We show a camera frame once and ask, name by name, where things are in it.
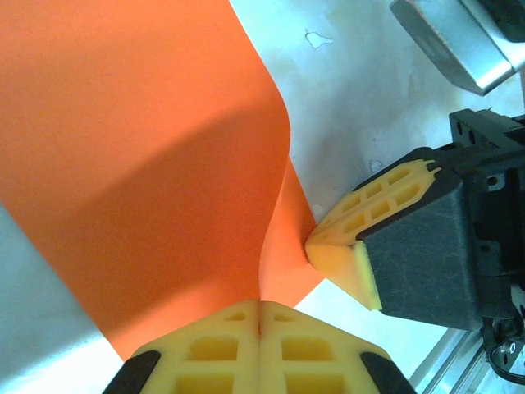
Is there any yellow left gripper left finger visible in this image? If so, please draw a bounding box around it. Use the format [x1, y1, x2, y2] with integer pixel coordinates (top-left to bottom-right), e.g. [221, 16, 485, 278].
[104, 299, 260, 394]

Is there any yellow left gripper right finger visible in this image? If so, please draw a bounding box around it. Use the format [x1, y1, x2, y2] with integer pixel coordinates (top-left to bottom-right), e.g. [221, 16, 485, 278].
[258, 301, 415, 394]

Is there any orange paper sheet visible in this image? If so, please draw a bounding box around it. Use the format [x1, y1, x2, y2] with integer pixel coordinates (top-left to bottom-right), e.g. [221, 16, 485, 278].
[0, 0, 329, 362]

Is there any aluminium mounting rail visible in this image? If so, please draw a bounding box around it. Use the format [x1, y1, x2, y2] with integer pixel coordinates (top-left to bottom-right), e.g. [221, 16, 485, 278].
[409, 323, 497, 394]

